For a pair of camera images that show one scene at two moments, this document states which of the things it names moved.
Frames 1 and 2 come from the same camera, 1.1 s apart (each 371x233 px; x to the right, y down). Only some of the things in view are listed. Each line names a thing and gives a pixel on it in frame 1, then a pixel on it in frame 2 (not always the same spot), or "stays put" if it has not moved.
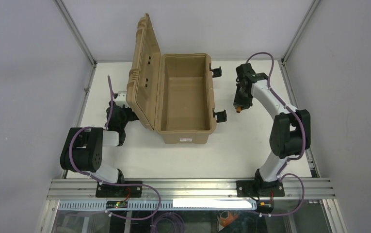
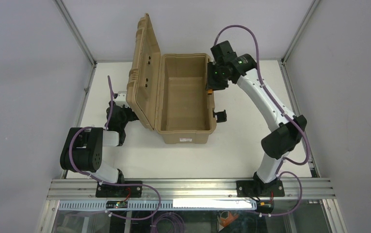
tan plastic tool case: [172, 93] stays put
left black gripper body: [129, 116] stays put
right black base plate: [255, 189] stays put
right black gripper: [242, 96] to [212, 80]
